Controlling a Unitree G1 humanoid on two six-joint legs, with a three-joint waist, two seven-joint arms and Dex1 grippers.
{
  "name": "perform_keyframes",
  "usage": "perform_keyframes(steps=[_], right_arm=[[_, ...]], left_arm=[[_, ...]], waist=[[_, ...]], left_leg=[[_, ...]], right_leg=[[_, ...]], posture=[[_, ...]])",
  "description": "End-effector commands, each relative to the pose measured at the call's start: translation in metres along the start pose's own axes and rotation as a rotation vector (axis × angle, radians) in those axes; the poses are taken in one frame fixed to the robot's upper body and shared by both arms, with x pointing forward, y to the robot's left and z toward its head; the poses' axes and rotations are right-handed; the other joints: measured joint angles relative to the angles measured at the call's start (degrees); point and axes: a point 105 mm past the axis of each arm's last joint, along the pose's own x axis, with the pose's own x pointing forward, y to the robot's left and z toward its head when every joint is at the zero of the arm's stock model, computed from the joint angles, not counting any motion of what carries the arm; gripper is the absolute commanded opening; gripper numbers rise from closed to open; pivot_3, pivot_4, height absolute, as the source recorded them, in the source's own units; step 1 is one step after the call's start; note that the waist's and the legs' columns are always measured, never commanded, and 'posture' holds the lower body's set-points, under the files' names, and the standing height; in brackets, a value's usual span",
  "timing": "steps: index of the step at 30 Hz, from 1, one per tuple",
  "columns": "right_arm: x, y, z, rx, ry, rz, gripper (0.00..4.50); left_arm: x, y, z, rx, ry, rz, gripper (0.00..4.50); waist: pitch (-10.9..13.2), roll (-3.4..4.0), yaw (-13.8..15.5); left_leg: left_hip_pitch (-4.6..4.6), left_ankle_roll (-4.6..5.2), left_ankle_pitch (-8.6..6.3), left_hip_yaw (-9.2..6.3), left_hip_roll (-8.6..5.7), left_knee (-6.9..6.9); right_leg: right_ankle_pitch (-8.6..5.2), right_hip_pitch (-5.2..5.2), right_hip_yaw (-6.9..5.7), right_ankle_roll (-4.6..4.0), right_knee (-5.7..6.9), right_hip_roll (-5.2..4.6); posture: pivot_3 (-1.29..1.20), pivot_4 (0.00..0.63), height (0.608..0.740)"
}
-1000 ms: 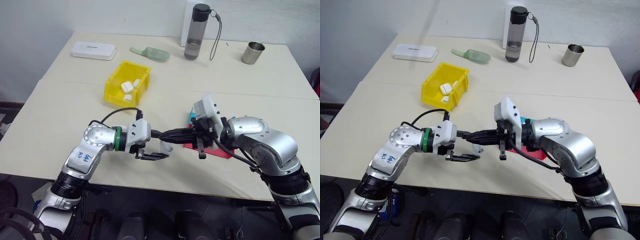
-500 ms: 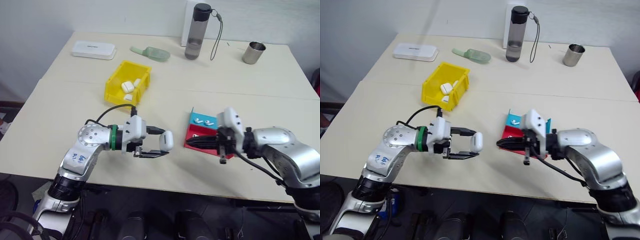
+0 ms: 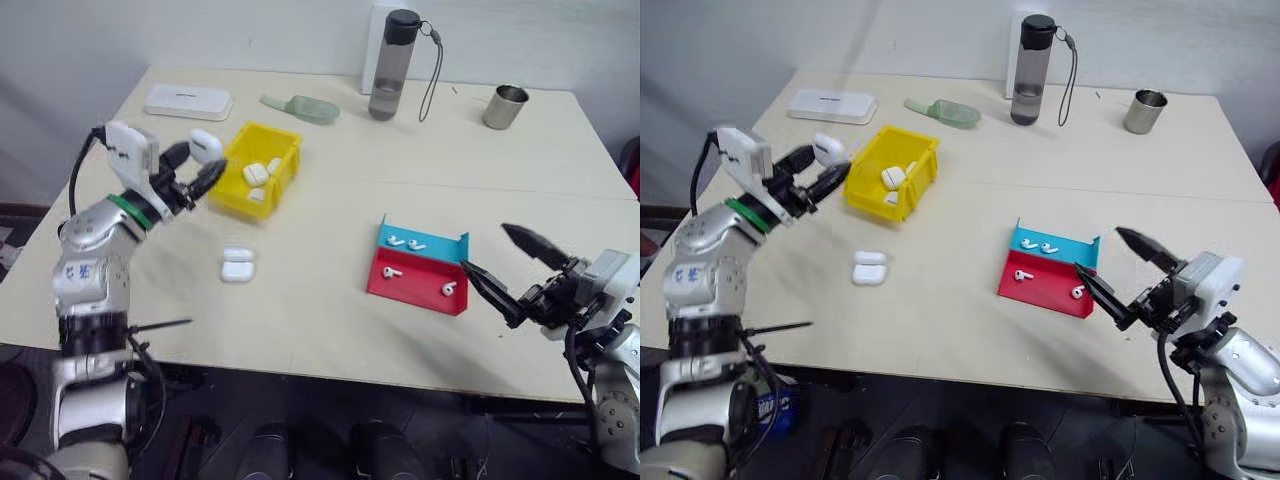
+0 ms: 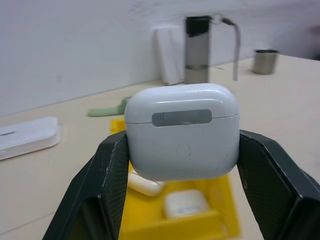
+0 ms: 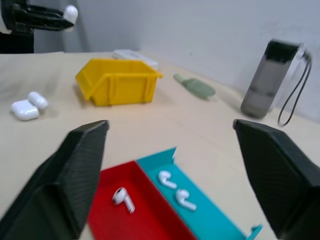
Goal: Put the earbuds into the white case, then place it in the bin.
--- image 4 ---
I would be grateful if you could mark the white earbud case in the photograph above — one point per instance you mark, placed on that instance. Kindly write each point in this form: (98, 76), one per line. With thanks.
(182, 150)

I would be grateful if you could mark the stainless steel cup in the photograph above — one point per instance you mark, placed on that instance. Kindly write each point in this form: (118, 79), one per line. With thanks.
(265, 62)

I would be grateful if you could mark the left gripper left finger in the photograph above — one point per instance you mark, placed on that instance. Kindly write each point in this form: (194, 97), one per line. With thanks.
(95, 195)

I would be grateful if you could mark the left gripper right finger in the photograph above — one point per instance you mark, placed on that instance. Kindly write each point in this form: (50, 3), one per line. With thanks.
(280, 200)

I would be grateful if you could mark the white flat rectangular box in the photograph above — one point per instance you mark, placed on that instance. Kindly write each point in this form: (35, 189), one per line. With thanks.
(27, 136)

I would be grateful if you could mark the grey bottle with black lid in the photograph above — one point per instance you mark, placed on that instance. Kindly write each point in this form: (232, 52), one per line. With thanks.
(197, 50)

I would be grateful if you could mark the green plastic scoop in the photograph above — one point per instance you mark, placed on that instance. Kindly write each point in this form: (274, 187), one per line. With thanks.
(107, 111)

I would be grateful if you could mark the yellow plastic bin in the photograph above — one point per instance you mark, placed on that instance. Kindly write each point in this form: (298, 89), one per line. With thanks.
(150, 220)

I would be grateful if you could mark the white upright box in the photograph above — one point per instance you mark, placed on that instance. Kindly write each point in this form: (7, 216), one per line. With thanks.
(170, 55)

